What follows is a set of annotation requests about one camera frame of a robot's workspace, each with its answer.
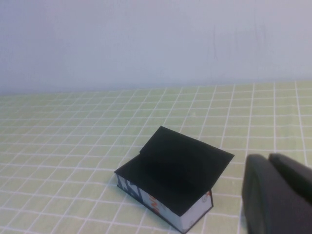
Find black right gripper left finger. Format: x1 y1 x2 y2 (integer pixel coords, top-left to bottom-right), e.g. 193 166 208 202
241 154 312 234

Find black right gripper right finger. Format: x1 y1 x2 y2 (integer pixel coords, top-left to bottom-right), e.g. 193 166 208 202
268 153 312 195

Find black printed glasses case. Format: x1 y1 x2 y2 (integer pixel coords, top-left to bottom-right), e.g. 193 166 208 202
114 125 235 232

